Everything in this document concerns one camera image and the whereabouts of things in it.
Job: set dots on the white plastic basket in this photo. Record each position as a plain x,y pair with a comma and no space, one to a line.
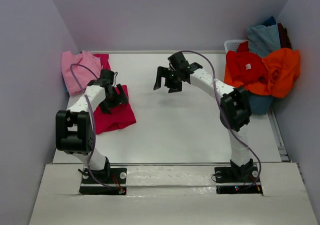
232,45

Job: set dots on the dark maroon t shirt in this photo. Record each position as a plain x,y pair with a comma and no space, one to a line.
283,37

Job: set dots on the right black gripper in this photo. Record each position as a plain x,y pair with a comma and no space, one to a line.
167,77

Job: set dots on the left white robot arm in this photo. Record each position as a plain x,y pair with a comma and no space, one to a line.
75,131

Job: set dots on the red t shirt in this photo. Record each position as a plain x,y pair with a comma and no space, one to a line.
244,67

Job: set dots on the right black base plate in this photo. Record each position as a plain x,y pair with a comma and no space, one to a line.
227,184

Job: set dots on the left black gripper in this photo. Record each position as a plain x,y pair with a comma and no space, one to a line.
115,100

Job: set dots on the magenta folded t shirt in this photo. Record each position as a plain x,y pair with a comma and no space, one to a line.
104,60

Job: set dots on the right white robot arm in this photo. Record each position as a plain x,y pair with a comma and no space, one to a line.
233,105

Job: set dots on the pink folded t shirt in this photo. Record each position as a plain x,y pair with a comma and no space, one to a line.
89,69

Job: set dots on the orange t shirt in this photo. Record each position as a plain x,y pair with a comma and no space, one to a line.
283,69

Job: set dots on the royal blue t shirt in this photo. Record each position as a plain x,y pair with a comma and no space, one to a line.
269,22

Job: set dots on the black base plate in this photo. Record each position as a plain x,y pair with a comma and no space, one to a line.
114,185
227,184

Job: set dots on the light blue t shirt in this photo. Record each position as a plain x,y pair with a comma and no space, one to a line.
263,40

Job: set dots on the crimson t shirt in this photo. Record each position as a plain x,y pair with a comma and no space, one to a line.
121,117

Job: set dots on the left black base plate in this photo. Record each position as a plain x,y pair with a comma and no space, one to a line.
114,185

